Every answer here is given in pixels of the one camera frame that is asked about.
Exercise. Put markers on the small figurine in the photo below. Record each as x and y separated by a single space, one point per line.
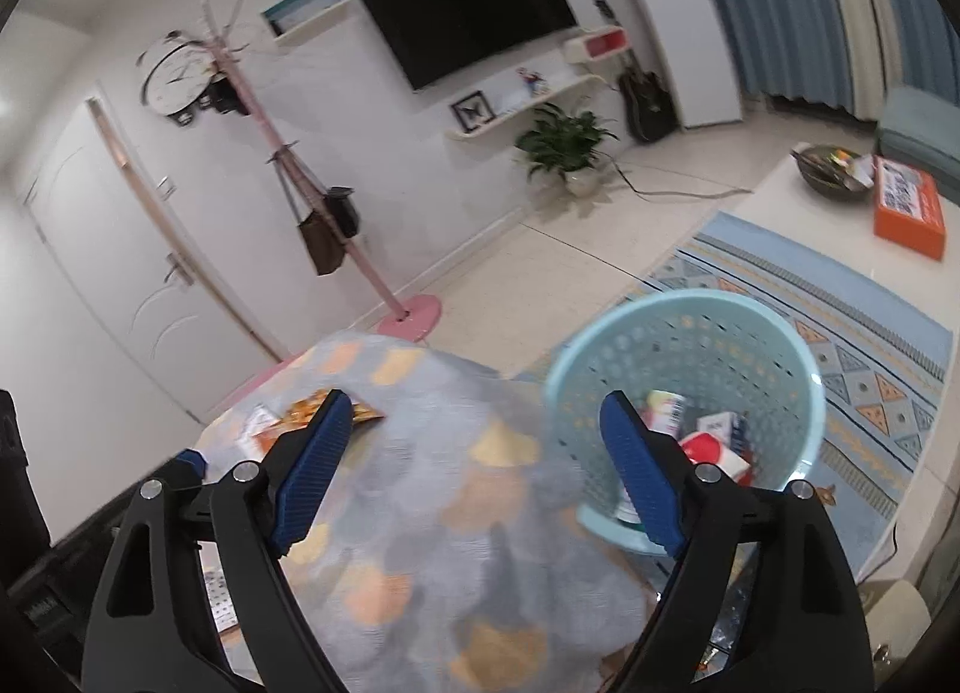
531 82

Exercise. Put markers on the dark bowl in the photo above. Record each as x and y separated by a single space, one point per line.
817 179

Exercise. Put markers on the short curved white shelf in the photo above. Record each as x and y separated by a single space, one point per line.
517 112

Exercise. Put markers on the blue patterned rug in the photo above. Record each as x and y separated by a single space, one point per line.
750 258

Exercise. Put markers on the white door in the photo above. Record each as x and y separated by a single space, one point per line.
112 250

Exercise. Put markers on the dark hat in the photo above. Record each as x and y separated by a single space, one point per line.
225 97

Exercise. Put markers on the white coffee table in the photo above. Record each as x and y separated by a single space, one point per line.
825 243

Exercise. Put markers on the brown handbag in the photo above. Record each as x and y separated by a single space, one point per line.
322 250

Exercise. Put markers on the potted green plant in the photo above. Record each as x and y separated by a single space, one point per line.
562 142

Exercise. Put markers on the small black bag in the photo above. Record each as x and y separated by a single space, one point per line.
345 217

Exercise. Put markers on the white light switch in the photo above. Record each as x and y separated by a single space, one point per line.
166 186

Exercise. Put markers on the blue and white carton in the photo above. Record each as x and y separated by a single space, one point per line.
720 424

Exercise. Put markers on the blue curtain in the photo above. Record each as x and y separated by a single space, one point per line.
765 10
922 25

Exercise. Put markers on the black acoustic guitar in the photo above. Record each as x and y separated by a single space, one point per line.
645 108

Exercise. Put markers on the framed butterfly picture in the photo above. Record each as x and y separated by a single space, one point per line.
469 112

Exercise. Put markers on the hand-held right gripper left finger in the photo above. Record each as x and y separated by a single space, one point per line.
311 475

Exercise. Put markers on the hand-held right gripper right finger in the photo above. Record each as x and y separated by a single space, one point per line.
641 475

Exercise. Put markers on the white and red shelf box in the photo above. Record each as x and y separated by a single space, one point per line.
604 44

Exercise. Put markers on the wide blue white box shelf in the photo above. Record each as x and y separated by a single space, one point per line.
307 7

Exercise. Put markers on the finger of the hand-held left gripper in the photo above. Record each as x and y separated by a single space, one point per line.
191 464

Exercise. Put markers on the red paper cup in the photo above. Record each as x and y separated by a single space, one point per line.
709 449

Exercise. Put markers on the pink coat rack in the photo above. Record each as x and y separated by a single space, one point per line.
411 318

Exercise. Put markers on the teal plastic laundry basket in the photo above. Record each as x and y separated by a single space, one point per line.
570 423

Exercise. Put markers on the white polka dot box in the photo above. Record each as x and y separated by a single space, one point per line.
221 599

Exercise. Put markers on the orange brown snack packet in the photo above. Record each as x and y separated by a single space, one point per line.
311 412

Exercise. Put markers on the orange tissue box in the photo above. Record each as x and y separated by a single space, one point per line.
907 205

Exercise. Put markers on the blue grey sofa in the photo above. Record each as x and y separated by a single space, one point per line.
915 130

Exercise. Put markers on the beige curtain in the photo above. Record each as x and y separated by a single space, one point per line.
862 10

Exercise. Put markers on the black wall television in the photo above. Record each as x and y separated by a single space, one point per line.
465 10

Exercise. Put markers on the white standing air conditioner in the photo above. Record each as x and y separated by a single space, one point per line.
675 25

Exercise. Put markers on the panda wall clock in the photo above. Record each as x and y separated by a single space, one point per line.
172 82

